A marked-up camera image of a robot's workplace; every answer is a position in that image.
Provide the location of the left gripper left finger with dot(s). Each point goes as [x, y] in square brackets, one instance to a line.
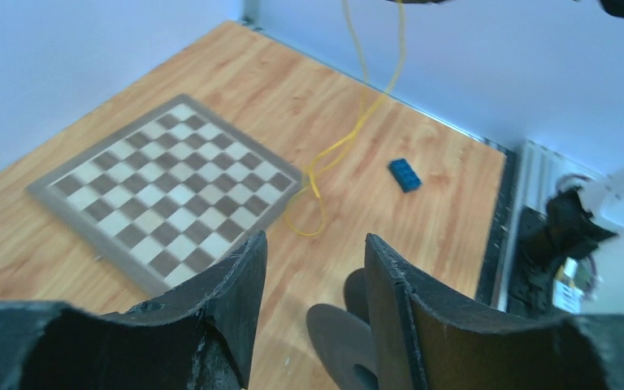
[198, 335]

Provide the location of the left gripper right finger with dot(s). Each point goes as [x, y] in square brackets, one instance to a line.
[429, 336]

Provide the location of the black cable spool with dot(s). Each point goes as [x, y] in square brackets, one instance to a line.
[342, 338]

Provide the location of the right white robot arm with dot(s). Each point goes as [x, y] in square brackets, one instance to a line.
[553, 268]

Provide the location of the wooden chessboard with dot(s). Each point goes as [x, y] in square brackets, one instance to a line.
[170, 194]

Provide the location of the blue toy brick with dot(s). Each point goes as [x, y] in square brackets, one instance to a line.
[404, 175]

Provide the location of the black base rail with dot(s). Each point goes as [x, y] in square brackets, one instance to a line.
[487, 291]

